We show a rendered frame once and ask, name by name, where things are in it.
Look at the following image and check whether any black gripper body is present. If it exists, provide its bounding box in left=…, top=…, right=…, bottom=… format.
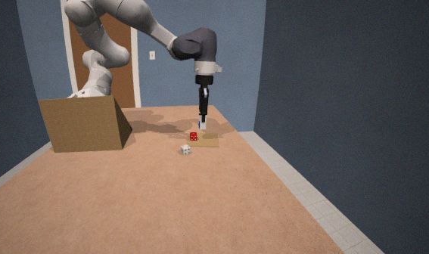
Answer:
left=195, top=75, right=213, bottom=97

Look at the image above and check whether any white die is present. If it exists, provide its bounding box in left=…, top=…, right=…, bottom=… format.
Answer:
left=181, top=144, right=191, bottom=155

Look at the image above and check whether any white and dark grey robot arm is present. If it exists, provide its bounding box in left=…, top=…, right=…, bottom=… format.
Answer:
left=64, top=0, right=222, bottom=98

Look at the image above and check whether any red die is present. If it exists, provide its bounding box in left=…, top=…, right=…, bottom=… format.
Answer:
left=190, top=132, right=197, bottom=141

